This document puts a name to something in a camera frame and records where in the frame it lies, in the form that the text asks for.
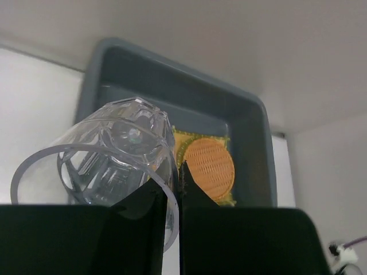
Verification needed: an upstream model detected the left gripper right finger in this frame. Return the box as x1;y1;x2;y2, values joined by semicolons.
179;163;331;274

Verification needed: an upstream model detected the grey plastic bin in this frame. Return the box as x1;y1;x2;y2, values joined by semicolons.
75;38;278;206

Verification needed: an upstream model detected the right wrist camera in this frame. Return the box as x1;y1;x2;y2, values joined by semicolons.
329;243;358;274

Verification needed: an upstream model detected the round orange woven tray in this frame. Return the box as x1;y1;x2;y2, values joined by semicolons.
183;137;235;202

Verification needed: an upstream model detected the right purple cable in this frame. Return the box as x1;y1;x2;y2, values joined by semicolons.
343;235;367;249

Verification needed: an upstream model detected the clear faceted cup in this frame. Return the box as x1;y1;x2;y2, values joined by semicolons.
10;97;179;250

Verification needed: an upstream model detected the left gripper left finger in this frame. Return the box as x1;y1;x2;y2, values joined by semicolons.
1;181;167;274

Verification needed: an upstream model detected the square bamboo mat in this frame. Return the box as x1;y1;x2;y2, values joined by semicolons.
173;128;236;207

